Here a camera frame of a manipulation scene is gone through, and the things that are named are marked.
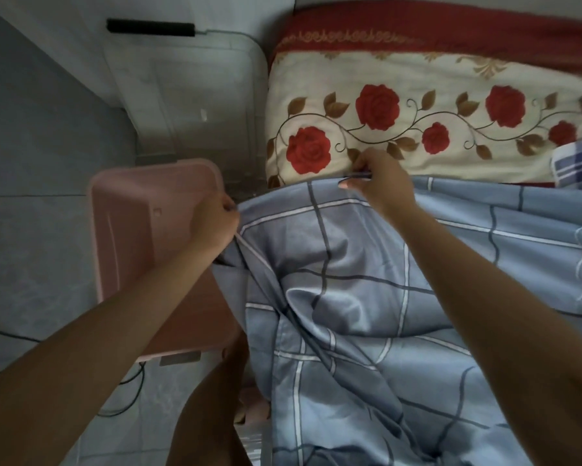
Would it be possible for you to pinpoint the person's left forearm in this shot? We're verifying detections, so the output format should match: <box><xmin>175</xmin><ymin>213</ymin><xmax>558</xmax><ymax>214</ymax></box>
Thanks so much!
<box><xmin>0</xmin><ymin>238</ymin><xmax>224</xmax><ymax>466</ymax></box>

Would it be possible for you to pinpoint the blue white plaid cloth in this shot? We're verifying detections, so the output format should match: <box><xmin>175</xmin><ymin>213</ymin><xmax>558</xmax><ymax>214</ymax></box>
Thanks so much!
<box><xmin>550</xmin><ymin>139</ymin><xmax>582</xmax><ymax>191</ymax></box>

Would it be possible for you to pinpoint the blue checked duvet cover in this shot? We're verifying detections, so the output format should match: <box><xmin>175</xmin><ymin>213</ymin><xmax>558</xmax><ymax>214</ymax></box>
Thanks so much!
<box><xmin>212</xmin><ymin>172</ymin><xmax>582</xmax><ymax>466</ymax></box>

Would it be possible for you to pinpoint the black cable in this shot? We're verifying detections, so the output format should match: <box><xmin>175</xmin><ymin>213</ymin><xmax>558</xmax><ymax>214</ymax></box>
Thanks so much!
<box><xmin>0</xmin><ymin>327</ymin><xmax>148</xmax><ymax>418</ymax></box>

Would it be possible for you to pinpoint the person's right hand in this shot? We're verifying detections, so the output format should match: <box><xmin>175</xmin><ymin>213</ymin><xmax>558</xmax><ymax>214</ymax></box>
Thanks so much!
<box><xmin>338</xmin><ymin>148</ymin><xmax>420</xmax><ymax>220</ymax></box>

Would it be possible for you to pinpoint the clear plastic storage box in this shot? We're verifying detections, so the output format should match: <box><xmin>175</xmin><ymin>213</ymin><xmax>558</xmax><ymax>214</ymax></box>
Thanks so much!
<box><xmin>104</xmin><ymin>24</ymin><xmax>269</xmax><ymax>190</ymax></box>

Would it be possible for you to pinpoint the person's left hand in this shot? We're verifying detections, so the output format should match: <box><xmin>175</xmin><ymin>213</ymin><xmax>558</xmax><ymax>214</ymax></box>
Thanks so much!
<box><xmin>186</xmin><ymin>191</ymin><xmax>241</xmax><ymax>258</ymax></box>

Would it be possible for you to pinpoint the person's leg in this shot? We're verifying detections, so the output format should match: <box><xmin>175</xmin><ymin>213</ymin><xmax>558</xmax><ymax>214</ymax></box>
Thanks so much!
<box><xmin>166</xmin><ymin>330</ymin><xmax>272</xmax><ymax>466</ymax></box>

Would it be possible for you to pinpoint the person's right forearm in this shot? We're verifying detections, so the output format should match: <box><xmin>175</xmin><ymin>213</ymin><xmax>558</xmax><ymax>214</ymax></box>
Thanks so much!
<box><xmin>387</xmin><ymin>199</ymin><xmax>582</xmax><ymax>466</ymax></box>

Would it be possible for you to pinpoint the pink plastic storage box lid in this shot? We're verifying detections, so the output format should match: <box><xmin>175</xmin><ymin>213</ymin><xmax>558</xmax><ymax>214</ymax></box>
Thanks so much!
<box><xmin>88</xmin><ymin>158</ymin><xmax>247</xmax><ymax>362</ymax></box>

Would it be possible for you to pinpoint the rose print cream bedsheet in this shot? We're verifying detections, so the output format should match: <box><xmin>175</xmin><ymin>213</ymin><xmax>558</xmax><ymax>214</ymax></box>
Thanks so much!
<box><xmin>264</xmin><ymin>0</ymin><xmax>582</xmax><ymax>190</ymax></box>

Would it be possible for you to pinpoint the black handle bar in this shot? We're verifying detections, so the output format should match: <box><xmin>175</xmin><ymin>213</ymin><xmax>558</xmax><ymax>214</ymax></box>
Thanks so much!
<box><xmin>106</xmin><ymin>18</ymin><xmax>196</xmax><ymax>37</ymax></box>

